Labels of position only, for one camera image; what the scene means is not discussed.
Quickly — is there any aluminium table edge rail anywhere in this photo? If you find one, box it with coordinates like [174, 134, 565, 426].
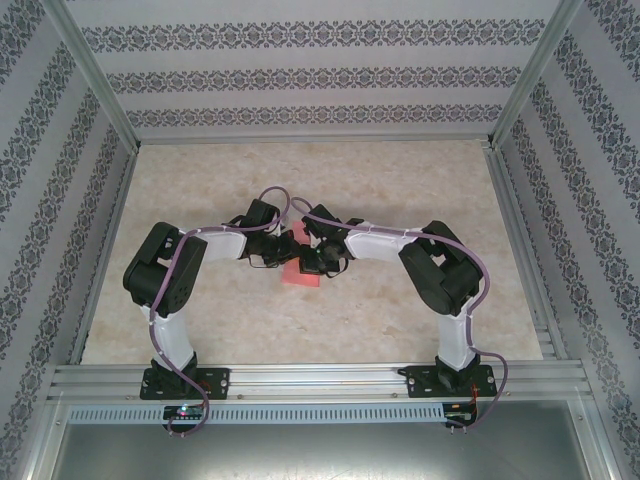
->
[67, 147, 141, 365]
[483, 147, 570, 361]

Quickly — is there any pink cloth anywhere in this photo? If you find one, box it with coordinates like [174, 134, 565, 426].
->
[280, 218, 325, 290]

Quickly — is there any slotted grey cable duct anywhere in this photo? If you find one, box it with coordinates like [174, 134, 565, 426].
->
[66, 401, 479, 426]

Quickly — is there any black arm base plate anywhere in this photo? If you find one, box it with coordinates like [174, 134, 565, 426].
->
[139, 367, 232, 401]
[405, 364, 500, 400]

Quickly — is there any grey sheet metal panel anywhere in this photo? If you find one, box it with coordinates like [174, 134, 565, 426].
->
[29, 422, 614, 480]

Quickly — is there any wide aluminium mounting rail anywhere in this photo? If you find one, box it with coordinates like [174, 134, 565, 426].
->
[47, 363, 594, 401]

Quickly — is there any aluminium frame post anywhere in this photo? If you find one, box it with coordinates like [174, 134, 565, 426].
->
[483, 0, 590, 151]
[12, 397, 71, 480]
[43, 0, 143, 154]
[569, 397, 634, 480]

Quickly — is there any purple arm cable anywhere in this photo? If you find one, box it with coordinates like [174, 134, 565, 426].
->
[290, 196, 514, 432]
[148, 185, 296, 440]

